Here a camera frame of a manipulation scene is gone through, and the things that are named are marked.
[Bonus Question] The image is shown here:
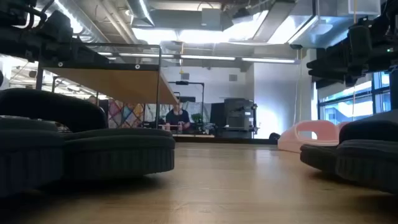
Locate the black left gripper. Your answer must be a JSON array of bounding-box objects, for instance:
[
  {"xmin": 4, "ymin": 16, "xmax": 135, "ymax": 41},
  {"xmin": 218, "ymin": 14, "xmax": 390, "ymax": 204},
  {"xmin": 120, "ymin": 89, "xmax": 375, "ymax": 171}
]
[{"xmin": 39, "ymin": 10, "xmax": 108, "ymax": 65}]

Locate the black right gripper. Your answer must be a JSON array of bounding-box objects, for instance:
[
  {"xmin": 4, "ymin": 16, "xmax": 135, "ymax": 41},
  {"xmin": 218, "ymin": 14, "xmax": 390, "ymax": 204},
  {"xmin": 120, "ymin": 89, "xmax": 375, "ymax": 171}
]
[{"xmin": 306, "ymin": 23, "xmax": 374, "ymax": 90}]

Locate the large black framed window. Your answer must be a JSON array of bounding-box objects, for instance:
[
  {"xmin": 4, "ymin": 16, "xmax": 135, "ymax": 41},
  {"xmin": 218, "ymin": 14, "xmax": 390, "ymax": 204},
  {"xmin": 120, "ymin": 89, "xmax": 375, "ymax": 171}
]
[{"xmin": 317, "ymin": 70, "xmax": 398, "ymax": 131}]

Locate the colourful patchwork quilt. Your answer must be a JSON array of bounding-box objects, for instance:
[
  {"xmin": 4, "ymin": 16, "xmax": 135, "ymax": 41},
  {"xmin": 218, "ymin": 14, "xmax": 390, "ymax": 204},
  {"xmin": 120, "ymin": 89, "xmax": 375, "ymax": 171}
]
[{"xmin": 108, "ymin": 98, "xmax": 146, "ymax": 129}]

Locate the black printer cabinet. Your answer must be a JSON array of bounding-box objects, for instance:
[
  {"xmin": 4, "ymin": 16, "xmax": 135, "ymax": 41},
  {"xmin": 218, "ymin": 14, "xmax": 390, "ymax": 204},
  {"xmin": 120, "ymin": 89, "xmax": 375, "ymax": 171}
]
[{"xmin": 210, "ymin": 98, "xmax": 259, "ymax": 139}]

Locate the gray hanging sheet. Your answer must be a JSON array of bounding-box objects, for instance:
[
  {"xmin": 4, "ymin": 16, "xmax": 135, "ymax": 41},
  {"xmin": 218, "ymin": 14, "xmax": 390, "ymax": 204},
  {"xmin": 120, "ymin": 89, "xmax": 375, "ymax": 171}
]
[{"xmin": 144, "ymin": 101, "xmax": 212, "ymax": 126}]

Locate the wooden background table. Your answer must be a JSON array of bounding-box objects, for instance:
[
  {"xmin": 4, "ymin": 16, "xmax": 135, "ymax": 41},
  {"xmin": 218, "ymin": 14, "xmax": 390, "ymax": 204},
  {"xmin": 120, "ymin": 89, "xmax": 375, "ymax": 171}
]
[{"xmin": 172, "ymin": 133, "xmax": 216, "ymax": 139}]

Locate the spiral silver duct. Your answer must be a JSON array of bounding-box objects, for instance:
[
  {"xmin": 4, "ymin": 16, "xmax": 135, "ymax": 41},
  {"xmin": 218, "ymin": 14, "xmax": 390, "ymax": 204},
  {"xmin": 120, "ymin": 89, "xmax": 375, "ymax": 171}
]
[{"xmin": 46, "ymin": 0, "xmax": 108, "ymax": 44}]

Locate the pale hanging cable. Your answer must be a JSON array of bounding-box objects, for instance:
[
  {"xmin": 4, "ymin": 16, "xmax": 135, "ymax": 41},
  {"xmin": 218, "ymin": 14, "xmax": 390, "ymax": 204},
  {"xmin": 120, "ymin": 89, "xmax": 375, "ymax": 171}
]
[{"xmin": 294, "ymin": 49, "xmax": 304, "ymax": 125}]

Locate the black rig post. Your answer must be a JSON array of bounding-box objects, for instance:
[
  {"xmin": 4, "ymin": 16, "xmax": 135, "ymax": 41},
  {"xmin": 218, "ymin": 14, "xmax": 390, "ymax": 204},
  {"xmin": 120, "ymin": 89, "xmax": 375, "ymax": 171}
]
[{"xmin": 389, "ymin": 67, "xmax": 398, "ymax": 110}]

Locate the silver round ventilation duct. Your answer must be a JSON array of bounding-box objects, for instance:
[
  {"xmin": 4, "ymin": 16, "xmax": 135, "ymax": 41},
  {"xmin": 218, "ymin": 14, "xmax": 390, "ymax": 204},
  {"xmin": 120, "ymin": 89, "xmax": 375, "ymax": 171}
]
[{"xmin": 126, "ymin": 0, "xmax": 155, "ymax": 28}]

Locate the black metal stand frame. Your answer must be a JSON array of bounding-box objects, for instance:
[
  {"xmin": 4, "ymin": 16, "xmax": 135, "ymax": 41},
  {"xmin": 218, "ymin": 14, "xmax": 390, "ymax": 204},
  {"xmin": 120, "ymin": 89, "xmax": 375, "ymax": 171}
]
[{"xmin": 169, "ymin": 80, "xmax": 206, "ymax": 135}]

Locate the black table edge frame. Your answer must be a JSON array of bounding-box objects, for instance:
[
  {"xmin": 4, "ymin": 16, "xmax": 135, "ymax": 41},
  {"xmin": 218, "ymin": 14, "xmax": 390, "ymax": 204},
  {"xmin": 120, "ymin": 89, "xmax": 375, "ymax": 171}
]
[{"xmin": 172, "ymin": 136, "xmax": 280, "ymax": 145}]

